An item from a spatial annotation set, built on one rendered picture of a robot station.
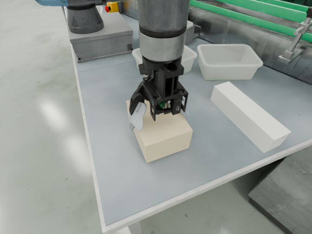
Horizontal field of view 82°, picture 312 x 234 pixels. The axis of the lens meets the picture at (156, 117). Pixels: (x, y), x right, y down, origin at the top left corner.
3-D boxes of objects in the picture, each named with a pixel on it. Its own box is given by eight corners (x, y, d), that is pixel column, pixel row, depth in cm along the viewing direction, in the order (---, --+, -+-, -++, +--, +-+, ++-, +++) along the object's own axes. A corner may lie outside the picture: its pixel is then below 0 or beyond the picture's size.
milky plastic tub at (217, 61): (256, 85, 71) (266, 65, 65) (200, 85, 71) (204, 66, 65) (241, 61, 83) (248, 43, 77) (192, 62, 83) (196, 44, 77)
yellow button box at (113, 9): (122, 13, 123) (120, 1, 118) (113, 16, 120) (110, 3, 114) (116, 11, 127) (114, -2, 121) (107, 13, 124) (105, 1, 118)
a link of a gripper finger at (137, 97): (125, 113, 40) (145, 82, 36) (123, 109, 41) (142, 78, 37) (142, 117, 43) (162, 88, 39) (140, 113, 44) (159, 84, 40)
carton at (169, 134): (146, 163, 45) (145, 146, 40) (128, 119, 55) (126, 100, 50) (188, 147, 48) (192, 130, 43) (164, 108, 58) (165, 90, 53)
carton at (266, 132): (263, 153, 49) (274, 140, 44) (210, 99, 64) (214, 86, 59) (279, 145, 51) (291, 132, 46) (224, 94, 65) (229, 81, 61)
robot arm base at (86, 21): (72, 36, 74) (63, 9, 67) (66, 24, 83) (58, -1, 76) (108, 29, 79) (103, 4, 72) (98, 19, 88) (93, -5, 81)
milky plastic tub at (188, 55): (196, 74, 77) (200, 55, 70) (150, 90, 69) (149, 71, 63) (174, 56, 87) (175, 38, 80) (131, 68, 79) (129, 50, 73)
